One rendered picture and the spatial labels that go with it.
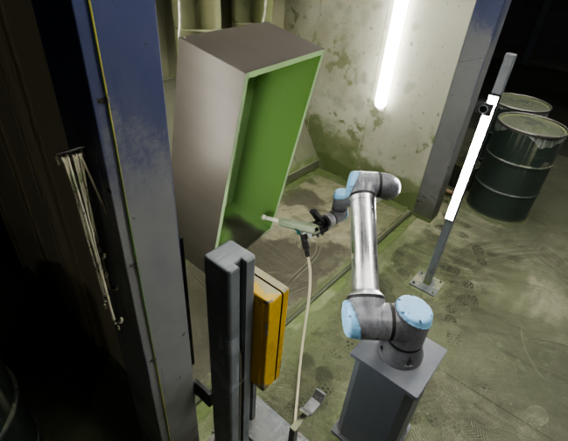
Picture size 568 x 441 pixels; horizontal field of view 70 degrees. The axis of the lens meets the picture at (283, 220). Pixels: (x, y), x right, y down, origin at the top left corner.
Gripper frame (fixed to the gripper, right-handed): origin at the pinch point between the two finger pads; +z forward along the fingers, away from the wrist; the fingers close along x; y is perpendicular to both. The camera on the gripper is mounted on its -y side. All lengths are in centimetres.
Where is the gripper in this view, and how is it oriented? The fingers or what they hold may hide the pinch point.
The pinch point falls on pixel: (301, 231)
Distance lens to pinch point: 230.0
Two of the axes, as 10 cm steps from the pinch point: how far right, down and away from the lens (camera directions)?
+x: -6.6, -1.4, 7.4
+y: 1.8, 9.2, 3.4
